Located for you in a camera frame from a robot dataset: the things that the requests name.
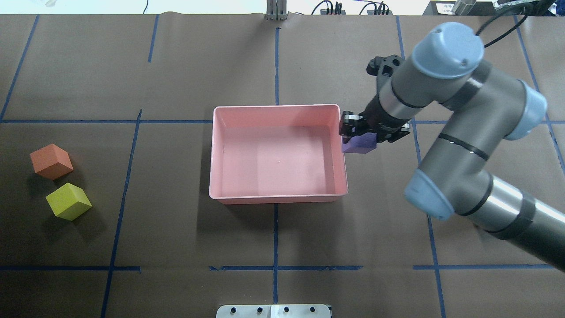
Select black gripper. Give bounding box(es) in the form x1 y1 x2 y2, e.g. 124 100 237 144
339 95 411 143

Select purple foam cube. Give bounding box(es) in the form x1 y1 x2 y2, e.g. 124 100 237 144
342 132 377 154

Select yellow foam cube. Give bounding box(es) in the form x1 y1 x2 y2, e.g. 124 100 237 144
45 183 93 221

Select orange foam cube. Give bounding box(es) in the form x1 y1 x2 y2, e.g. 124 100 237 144
30 144 73 181

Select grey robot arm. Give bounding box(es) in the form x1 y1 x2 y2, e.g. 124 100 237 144
339 22 565 270

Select pink plastic bin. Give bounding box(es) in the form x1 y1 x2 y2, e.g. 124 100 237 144
209 103 349 204

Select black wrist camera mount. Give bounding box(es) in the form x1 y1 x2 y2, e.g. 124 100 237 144
365 55 404 77

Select aluminium frame post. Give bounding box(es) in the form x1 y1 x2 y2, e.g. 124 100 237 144
265 0 288 21

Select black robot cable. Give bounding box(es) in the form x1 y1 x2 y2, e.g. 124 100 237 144
475 0 554 48

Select white camera stand base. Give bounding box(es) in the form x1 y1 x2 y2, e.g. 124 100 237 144
216 304 333 318

